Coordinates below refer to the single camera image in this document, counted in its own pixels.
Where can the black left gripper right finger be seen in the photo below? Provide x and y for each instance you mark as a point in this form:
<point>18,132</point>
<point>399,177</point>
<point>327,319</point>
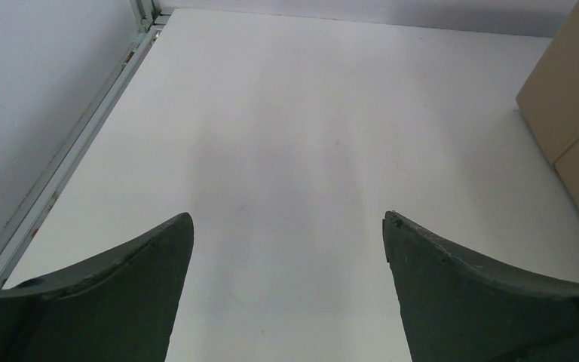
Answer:
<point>460,305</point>

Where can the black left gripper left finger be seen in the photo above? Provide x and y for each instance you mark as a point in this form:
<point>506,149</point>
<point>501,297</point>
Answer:
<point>119,305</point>

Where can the aluminium left floor rail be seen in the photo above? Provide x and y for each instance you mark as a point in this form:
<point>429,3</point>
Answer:
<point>30,215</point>

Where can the aluminium frame left post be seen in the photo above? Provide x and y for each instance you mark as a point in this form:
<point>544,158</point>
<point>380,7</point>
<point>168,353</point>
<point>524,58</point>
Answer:
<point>145,13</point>

